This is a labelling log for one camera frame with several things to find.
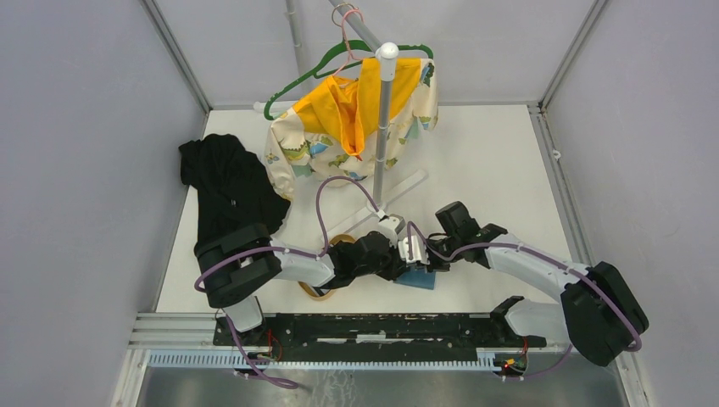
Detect green clothes hanger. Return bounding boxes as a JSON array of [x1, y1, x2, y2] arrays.
[[261, 42, 434, 121]]

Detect yellow dinosaur print shirt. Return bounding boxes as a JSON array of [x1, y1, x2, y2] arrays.
[[264, 58, 438, 200]]

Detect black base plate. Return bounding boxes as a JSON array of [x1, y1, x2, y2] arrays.
[[238, 313, 547, 362]]

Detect yellow box of cards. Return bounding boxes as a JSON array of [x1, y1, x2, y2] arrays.
[[298, 233, 356, 301]]

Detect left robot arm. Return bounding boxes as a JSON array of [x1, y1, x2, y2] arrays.
[[194, 221, 419, 346]]

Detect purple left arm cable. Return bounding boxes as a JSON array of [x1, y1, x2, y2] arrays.
[[193, 176, 388, 391]]

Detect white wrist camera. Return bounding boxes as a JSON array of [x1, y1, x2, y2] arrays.
[[398, 235, 430, 266], [376, 213, 406, 242]]

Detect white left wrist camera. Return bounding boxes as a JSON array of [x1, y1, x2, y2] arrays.
[[376, 213, 406, 242]]

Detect white slotted cable duct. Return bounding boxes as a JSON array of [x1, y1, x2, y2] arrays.
[[148, 349, 500, 373]]

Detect white clothes rack stand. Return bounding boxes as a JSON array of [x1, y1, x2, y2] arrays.
[[253, 1, 427, 236]]

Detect pink clothes hanger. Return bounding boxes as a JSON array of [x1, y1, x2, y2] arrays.
[[331, 2, 365, 76]]

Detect black garment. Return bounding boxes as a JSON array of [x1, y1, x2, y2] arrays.
[[179, 134, 291, 247]]

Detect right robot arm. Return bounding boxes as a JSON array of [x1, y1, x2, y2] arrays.
[[426, 201, 649, 366]]

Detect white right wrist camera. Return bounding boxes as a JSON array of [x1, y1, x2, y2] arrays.
[[398, 235, 430, 266]]

